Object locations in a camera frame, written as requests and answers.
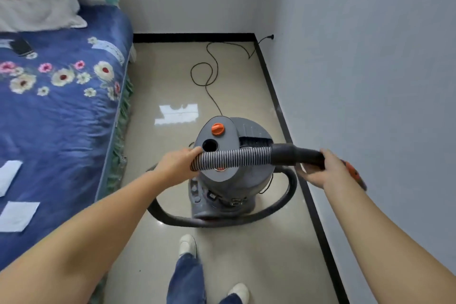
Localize white paper sheet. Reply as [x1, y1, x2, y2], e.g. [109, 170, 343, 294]
[0, 160, 23, 197]
[0, 201, 40, 233]

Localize person's left hand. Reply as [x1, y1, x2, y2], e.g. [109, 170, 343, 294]
[155, 146, 204, 187]

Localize person's white shoe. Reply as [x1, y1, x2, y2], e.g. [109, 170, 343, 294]
[227, 283, 250, 304]
[178, 234, 198, 259]

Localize person's white left shoe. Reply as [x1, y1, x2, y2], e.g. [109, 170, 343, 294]
[178, 234, 198, 259]

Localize person's left forearm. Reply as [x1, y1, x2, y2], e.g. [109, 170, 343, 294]
[0, 168, 179, 304]

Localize black phone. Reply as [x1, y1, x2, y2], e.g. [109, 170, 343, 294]
[10, 38, 35, 57]

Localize person's right forearm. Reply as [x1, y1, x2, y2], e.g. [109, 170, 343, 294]
[325, 178, 456, 304]

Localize grey striped vacuum hose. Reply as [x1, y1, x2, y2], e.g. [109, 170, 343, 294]
[147, 143, 368, 228]

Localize grey canister vacuum cleaner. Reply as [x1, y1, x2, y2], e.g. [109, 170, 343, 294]
[190, 116, 277, 221]

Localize blue floral bedspread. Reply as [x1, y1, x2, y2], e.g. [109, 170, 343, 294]
[0, 4, 134, 272]

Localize blue jeans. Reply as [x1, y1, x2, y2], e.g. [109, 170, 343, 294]
[166, 253, 243, 304]

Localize green bed skirt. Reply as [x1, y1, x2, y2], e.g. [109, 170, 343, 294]
[89, 76, 134, 304]

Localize person's right hand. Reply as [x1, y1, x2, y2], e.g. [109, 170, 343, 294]
[295, 149, 354, 191]

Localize person's white right shoe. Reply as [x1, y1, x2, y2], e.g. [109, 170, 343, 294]
[227, 283, 250, 304]

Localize black power cable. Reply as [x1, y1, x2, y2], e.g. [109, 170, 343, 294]
[190, 36, 268, 118]

